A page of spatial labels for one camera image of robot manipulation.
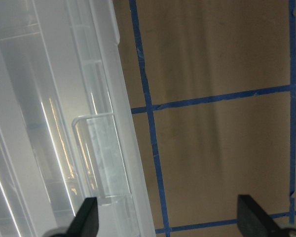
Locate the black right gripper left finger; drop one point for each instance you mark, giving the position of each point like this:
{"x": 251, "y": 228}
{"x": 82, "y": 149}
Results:
{"x": 86, "y": 221}

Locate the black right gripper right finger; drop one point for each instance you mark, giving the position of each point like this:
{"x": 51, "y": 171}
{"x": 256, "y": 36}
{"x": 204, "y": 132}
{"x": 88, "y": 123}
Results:
{"x": 253, "y": 221}

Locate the clear plastic box lid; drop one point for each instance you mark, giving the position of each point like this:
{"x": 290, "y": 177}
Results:
{"x": 66, "y": 129}

